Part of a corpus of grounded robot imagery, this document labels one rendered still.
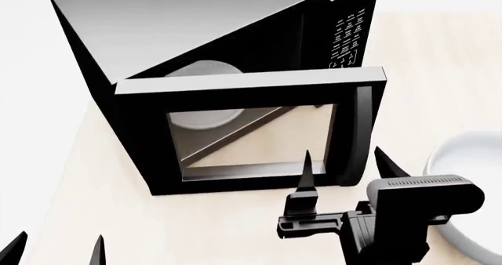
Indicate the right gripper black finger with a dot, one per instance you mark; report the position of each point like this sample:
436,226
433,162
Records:
304,200
388,168

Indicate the black microwave door with window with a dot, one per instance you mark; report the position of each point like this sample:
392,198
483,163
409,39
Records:
141,135

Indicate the white round turntable plate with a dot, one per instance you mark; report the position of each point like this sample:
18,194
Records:
208,68

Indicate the black microwave oven body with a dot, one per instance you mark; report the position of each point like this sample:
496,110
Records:
157,27

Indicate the grey and black wrist camera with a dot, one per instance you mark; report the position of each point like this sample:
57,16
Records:
423,197

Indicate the white text control panel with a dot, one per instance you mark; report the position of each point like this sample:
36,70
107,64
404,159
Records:
347,41

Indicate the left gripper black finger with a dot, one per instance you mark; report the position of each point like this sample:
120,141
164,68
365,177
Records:
13,250
98,253

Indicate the white ceramic bowl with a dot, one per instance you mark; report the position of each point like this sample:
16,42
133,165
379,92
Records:
466,159

